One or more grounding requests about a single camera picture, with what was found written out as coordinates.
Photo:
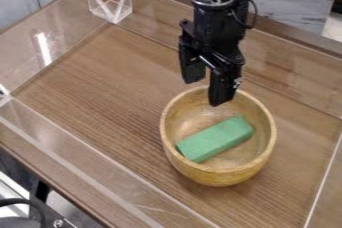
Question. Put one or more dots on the black table leg bracket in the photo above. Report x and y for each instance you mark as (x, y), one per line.
(48, 217)

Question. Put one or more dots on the clear acrylic corner bracket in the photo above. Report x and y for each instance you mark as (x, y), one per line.
(112, 11)

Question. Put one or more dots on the clear acrylic tray walls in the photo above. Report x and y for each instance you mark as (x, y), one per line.
(87, 85)

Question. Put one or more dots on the green rectangular block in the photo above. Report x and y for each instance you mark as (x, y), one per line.
(216, 138)

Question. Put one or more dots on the brown wooden bowl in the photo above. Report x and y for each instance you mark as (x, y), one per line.
(188, 114)

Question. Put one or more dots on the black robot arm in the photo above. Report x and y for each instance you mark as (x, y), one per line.
(208, 46)

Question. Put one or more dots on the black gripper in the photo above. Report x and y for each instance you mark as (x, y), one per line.
(208, 44)

